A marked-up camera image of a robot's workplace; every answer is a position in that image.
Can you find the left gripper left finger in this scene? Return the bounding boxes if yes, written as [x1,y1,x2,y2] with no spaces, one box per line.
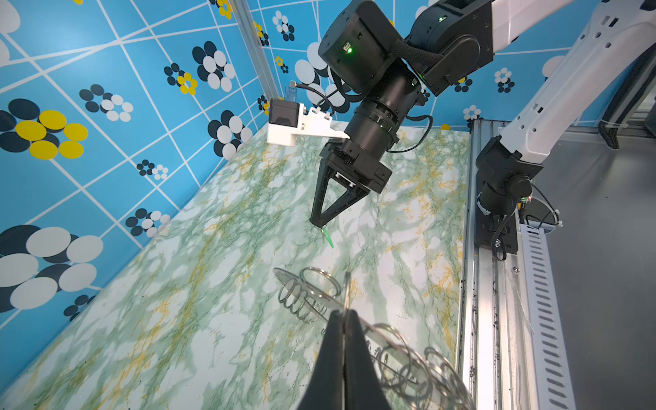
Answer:
[297,310,346,410]

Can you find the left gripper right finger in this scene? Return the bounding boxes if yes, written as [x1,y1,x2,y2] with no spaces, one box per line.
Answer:
[344,309,391,410]

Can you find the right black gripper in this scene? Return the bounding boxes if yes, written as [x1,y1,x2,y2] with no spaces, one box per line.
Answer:
[309,139,392,228]

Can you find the green key tag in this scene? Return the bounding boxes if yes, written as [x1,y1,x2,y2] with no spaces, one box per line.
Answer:
[320,227,334,249]

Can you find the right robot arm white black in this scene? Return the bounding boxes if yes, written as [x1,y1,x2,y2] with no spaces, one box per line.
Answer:
[263,1,599,202]

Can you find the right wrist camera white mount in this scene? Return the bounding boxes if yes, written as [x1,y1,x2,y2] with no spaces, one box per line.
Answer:
[266,98,350,147]

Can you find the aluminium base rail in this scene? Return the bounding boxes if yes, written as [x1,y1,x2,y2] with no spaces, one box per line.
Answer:
[455,119,577,410]

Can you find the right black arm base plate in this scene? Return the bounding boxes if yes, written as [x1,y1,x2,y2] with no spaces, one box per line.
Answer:
[474,195,519,256]

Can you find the right rear aluminium post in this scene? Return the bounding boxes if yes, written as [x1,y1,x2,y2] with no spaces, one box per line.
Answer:
[230,0,281,99]

